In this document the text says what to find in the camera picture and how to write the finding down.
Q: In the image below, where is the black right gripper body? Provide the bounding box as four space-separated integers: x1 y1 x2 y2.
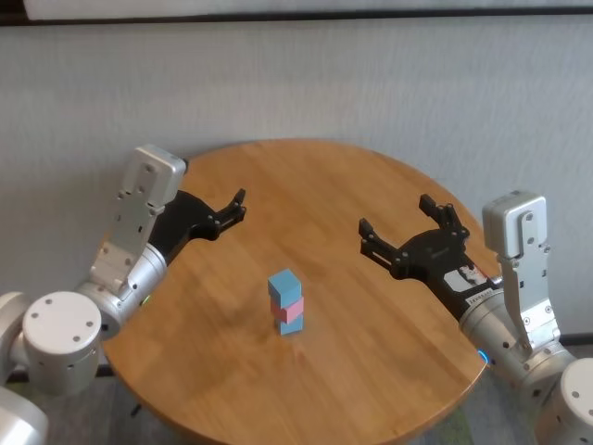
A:
392 228 501 322

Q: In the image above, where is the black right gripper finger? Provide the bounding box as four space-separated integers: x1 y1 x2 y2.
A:
419 194 470 243
359 217 405 279

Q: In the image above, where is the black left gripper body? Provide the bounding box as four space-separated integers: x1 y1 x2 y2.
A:
146 188 222 270

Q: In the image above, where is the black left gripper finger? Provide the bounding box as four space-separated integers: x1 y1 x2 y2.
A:
208 187 247 242

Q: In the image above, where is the light blue cube block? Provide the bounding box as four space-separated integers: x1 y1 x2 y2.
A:
267 268 303 303
277 315 305 337

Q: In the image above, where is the pink cube block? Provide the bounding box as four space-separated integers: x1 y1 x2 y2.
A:
270 296 306 324

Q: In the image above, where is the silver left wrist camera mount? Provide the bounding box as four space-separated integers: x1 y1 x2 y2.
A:
87 145 188 303

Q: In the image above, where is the black wall strip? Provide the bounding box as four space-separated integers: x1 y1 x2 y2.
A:
0 6 593 28

